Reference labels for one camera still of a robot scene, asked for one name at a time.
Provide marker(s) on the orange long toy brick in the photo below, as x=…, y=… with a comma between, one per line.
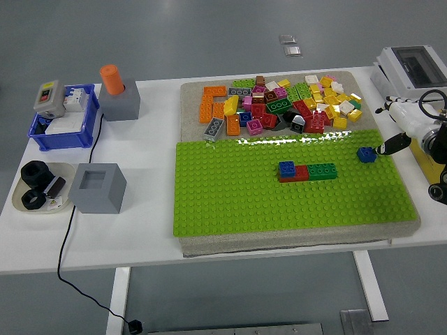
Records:
x=214, y=91
x=206, y=109

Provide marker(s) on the dark brown roller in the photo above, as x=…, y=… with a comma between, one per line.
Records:
x=57, y=185

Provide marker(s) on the dark grey sloped toy brick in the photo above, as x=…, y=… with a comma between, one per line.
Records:
x=279, y=124

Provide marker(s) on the grey push-button switch box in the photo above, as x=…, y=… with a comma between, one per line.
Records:
x=49, y=101

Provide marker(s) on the yellow cardboard box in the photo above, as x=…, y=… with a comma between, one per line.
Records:
x=424, y=164

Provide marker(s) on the red long toy brick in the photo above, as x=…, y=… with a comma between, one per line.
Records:
x=302, y=108
x=301, y=173

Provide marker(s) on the blue square toy brick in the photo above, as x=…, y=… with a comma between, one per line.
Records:
x=287, y=169
x=366, y=155
x=245, y=118

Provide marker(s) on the blue plastic bin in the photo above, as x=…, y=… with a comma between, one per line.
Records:
x=63, y=141

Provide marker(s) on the grey block with round hole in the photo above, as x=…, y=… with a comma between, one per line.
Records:
x=120, y=108

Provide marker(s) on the metal floor socket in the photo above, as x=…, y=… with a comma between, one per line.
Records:
x=292, y=51
x=287, y=39

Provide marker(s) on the magenta square toy brick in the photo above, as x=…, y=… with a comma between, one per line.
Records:
x=254, y=127

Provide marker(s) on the orange cylinder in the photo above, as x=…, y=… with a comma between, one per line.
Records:
x=111, y=80

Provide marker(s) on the small black nut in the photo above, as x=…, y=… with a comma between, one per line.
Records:
x=25, y=200

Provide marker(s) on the small green toy brick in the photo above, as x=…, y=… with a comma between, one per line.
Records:
x=355, y=105

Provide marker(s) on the grey long toy brick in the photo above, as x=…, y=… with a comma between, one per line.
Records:
x=213, y=129
x=240, y=91

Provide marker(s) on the dark green long toy brick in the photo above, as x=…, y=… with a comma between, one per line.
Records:
x=278, y=105
x=323, y=171

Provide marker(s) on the black sloped toy brick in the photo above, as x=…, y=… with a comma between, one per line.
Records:
x=289, y=116

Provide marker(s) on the white circuit breaker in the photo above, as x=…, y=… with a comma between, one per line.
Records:
x=75, y=101

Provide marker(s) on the lime green studded baseplate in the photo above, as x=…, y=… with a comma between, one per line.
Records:
x=244, y=195

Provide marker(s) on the black part in bin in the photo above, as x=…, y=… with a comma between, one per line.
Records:
x=41, y=127

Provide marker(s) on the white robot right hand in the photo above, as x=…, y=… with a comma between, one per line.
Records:
x=412, y=117

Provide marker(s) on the large red toy brick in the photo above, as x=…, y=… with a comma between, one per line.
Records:
x=316, y=124

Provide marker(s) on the white plastic enclosure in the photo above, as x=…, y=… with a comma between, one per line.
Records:
x=380, y=82

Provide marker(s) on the grey block with square hole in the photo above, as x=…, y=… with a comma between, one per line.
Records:
x=97, y=199

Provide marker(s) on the beige tray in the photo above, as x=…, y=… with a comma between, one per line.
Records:
x=68, y=174

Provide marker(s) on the white warning label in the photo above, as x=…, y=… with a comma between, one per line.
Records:
x=53, y=205

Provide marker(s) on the red square toy brick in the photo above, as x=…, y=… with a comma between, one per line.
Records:
x=257, y=110
x=269, y=120

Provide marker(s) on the long grey metal plate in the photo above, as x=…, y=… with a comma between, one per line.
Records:
x=237, y=329

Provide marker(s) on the white table leg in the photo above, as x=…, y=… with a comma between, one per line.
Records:
x=375, y=300
x=117, y=300

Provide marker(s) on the large black nut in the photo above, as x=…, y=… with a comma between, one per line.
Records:
x=27, y=176

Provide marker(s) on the tan toy brick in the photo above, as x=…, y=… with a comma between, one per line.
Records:
x=258, y=98

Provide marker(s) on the white switch plate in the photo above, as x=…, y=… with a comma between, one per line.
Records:
x=64, y=125

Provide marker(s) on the yellow curved toy brick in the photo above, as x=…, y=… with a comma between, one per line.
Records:
x=231, y=105

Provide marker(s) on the white toy brick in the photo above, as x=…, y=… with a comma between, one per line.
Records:
x=337, y=87
x=346, y=107
x=271, y=85
x=311, y=79

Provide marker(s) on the lime green toy brick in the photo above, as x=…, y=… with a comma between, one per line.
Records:
x=292, y=94
x=243, y=83
x=304, y=91

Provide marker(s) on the orange short toy brick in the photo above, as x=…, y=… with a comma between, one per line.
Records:
x=233, y=125
x=218, y=111

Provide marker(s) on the white box with dark window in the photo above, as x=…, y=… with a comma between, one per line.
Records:
x=394, y=66

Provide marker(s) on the small grey metal plate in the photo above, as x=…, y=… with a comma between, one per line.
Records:
x=354, y=324

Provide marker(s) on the black plug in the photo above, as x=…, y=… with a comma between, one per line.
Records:
x=134, y=327

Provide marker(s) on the black and grey toy brick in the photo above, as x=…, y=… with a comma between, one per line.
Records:
x=298, y=124

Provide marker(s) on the dark brown toy brick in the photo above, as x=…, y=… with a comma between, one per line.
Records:
x=270, y=96

